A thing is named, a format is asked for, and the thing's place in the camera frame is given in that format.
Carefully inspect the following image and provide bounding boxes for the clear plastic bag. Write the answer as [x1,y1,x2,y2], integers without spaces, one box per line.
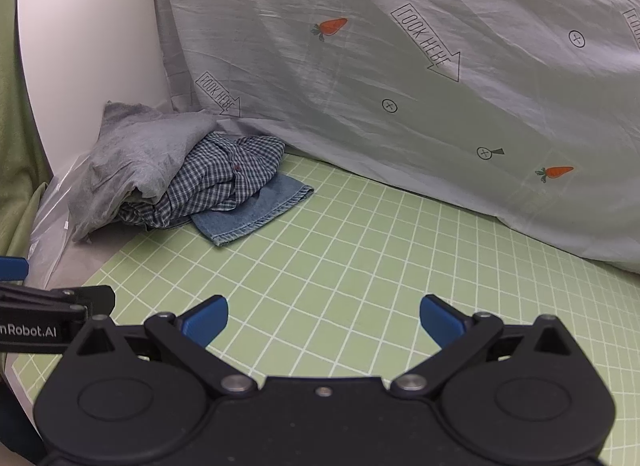
[26,156,101,291]

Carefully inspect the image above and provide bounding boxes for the blue checked shirt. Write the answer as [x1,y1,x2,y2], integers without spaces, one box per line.
[117,132,287,231]

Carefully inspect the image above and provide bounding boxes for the green cloth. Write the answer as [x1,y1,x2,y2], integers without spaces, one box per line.
[0,0,52,259]

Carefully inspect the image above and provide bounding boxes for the blue denim jeans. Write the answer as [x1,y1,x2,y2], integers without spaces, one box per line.
[191,173,315,247]

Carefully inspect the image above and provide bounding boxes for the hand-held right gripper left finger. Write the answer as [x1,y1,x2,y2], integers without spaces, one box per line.
[75,295,258,399]

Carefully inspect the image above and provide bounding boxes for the grey carrot print quilt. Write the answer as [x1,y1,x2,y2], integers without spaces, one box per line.
[150,0,640,275]

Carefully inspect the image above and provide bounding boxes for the grey sweatshirt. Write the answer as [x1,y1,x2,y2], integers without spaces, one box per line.
[70,102,218,244]

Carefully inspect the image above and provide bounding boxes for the white headboard panel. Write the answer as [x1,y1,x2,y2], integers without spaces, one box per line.
[16,0,174,181]

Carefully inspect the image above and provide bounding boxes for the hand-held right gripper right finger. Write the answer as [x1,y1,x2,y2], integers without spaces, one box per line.
[389,295,576,399]

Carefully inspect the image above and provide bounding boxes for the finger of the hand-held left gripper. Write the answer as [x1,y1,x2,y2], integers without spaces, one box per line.
[0,257,29,281]
[0,284,116,321]

